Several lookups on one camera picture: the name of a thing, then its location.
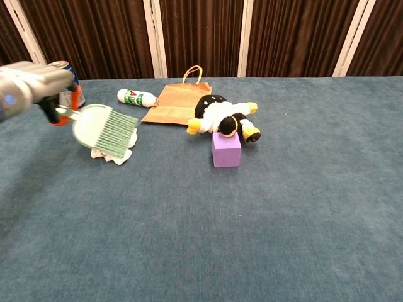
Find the brown paper bag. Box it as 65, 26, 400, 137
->
140, 65, 213, 126

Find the blue soda can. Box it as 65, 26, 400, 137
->
47, 60, 86, 108

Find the white tissue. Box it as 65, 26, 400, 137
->
90, 127, 139, 166

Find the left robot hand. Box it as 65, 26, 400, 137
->
30, 64, 80, 127

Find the purple foam cube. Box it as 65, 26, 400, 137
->
211, 131, 242, 169

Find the brown curtain panel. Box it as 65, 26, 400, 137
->
0, 0, 34, 67
346, 0, 403, 77
159, 0, 245, 79
245, 0, 360, 78
19, 0, 155, 81

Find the white partition post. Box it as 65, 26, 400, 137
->
237, 0, 254, 78
3, 0, 48, 65
332, 0, 377, 78
143, 0, 168, 79

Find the teal velvet table cover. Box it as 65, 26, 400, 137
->
0, 74, 403, 302

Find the white bottle green label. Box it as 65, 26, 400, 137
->
116, 88, 158, 109

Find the black white penguin plush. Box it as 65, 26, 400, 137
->
186, 94, 262, 144

